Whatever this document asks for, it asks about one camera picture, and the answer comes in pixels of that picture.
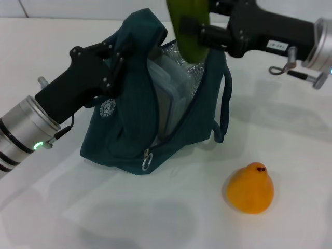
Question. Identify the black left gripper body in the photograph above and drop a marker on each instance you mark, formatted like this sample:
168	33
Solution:
77	88

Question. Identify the orange pear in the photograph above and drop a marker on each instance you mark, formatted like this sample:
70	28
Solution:
250	192

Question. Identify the dark teal insulated lunch bag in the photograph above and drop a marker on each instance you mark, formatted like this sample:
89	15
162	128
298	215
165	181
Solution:
186	124

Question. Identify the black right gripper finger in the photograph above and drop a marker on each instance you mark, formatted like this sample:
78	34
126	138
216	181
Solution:
220	6
207	33

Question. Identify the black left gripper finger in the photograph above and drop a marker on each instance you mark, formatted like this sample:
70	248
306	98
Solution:
105	48
116	72

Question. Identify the green cucumber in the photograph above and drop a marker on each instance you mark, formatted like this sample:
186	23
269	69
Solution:
189	31

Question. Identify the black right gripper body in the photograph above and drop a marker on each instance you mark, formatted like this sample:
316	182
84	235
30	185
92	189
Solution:
264	28

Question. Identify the clear blue-rimmed plastic food container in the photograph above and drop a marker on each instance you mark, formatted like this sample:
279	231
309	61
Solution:
173	85

